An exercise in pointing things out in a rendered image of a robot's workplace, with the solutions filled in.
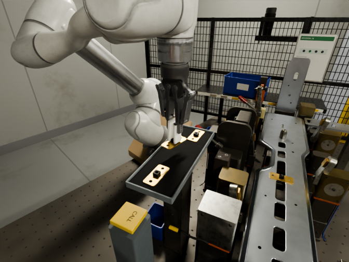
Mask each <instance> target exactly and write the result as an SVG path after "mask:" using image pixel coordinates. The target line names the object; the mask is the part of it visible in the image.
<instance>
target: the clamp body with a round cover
mask: <svg viewBox="0 0 349 262"><path fill-rule="evenodd" d="M248 176H249V174H248V172H245V171H241V170H238V169H234V168H231V167H227V166H223V167H222V169H221V172H220V174H219V178H218V180H217V183H216V184H217V190H216V193H219V194H222V195H225V196H228V197H230V196H229V187H230V184H236V185H238V187H239V188H240V191H241V197H240V201H242V202H243V198H244V194H245V190H246V185H247V180H248Z"/></svg>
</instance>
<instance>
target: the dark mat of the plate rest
mask: <svg viewBox="0 0 349 262"><path fill-rule="evenodd" d="M195 130H196V129H193V128H188V127H184V126H183V132H182V133H181V136H182V137H185V138H186V141H184V142H183V143H181V144H179V145H177V146H176V147H174V148H173V149H171V150H168V149H166V148H164V147H162V148H161V149H160V150H159V151H158V152H157V153H156V154H155V155H154V156H153V157H152V158H151V159H150V160H149V161H148V162H147V163H146V164H145V165H144V166H143V167H142V168H141V169H140V170H139V171H138V172H137V173H136V174H135V175H134V177H133V178H132V179H131V180H130V181H129V182H130V183H133V184H135V185H138V186H141V187H144V188H147V189H149V190H152V191H155V192H157V193H160V194H163V195H165V196H168V197H170V198H171V197H172V196H173V194H174V193H175V191H176V190H177V188H178V186H179V185H180V183H181V182H182V180H183V178H184V177H185V176H186V174H187V172H188V171H189V169H190V168H191V166H192V165H193V163H194V162H195V160H196V158H197V157H198V155H199V154H200V152H201V150H202V149H203V147H204V146H205V144H206V143H207V141H208V139H209V138H210V136H211V135H212V133H210V132H206V131H204V132H205V133H204V134H203V135H202V136H201V137H200V139H199V140H198V141H197V142H193V141H189V140H187V138H188V137H189V136H190V135H191V134H192V133H193V132H194V131H195ZM158 165H163V166H166V167H169V169H170V170H169V171H168V172H167V173H166V175H165V176H164V177H163V178H162V179H161V180H160V181H159V182H158V184H157V185H156V186H155V187H152V186H149V185H147V184H145V183H143V180H144V179H145V178H146V177H147V176H148V175H149V174H150V173H151V172H152V171H153V170H154V169H155V168H156V167H157V166H158Z"/></svg>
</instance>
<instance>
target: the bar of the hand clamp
mask: <svg viewBox="0 0 349 262"><path fill-rule="evenodd" d="M254 90H256V91H257V112H260V113H261V102H262V91H263V90H265V92H267V86H265V88H263V87H262V86H258V88H255V89H254Z"/></svg>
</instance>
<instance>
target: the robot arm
mask: <svg viewBox="0 0 349 262"><path fill-rule="evenodd" d="M83 4H84V6H83V7H82V8H80V9H79V10H78V11H77V9H76V6H75V4H74V2H73V1H72V0H35V1H34V2H33V4H32V5H31V7H30V8H29V10H28V12H27V13H26V15H25V19H24V21H23V23H22V25H21V27H20V30H19V32H18V34H17V36H16V40H15V41H14V42H13V43H12V45H11V49H10V53H11V56H12V58H13V59H14V60H15V61H16V62H17V63H19V64H21V65H23V66H25V67H27V68H32V69H40V68H45V67H49V66H52V65H54V64H56V63H58V62H60V61H62V60H63V59H65V58H66V57H68V56H69V55H71V54H73V53H76V54H78V55H79V56H80V57H82V58H83V59H84V60H86V61H87V62H88V63H89V64H91V65H92V66H93V67H95V68H96V69H97V70H99V71H100V72H102V73H103V74H104V75H106V76H107V77H108V78H110V79H111V80H112V81H113V82H115V83H116V84H117V85H119V86H120V87H121V88H123V89H124V90H125V91H127V92H128V93H129V97H130V99H131V100H132V102H133V103H134V105H135V106H136V109H135V110H133V111H131V112H130V113H129V114H128V115H127V116H126V119H125V129H126V131H127V132H128V134H129V135H130V136H131V137H132V138H134V139H135V140H137V141H138V142H140V143H142V144H143V145H142V146H143V147H144V148H148V149H147V153H146V155H148V156H151V155H152V154H153V152H154V151H156V150H157V149H158V148H159V147H160V146H161V145H162V144H163V143H164V142H165V141H166V140H167V139H168V141H171V139H172V138H173V143H174V144H176V143H178V142H179V141H181V133H182V132H183V124H185V123H186V122H188V121H189V118H190V112H191V108H192V103H193V99H194V97H195V95H196V91H191V90H190V89H189V85H188V83H187V79H188V76H189V65H190V64H189V63H188V62H190V61H191V60H192V57H193V42H194V40H193V36H194V30H195V27H196V23H197V15H198V0H83ZM97 37H103V38H104V39H105V40H107V41H108V42H110V43H112V44H116V45H118V44H128V43H140V42H145V41H147V40H149V39H152V38H156V42H157V60H158V61H160V62H161V64H160V75H161V77H162V78H163V79H162V82H160V81H159V80H157V79H155V78H138V77H137V76H136V75H135V74H134V73H133V72H131V71H130V70H129V69H128V68H127V67H126V66H125V65H124V64H122V63H121V62H120V61H119V60H118V59H117V58H116V57H114V56H113V55H112V54H111V53H110V52H109V51H108V50H106V49H105V48H104V47H103V46H102V45H101V44H100V43H98V42H97V41H96V40H95V39H94V38H97ZM184 93H185V95H184ZM184 97H185V98H184ZM183 100H184V101H183ZM174 110H175V116H174ZM160 115H162V117H165V118H166V120H167V126H163V125H161V121H160ZM174 117H175V118H174Z"/></svg>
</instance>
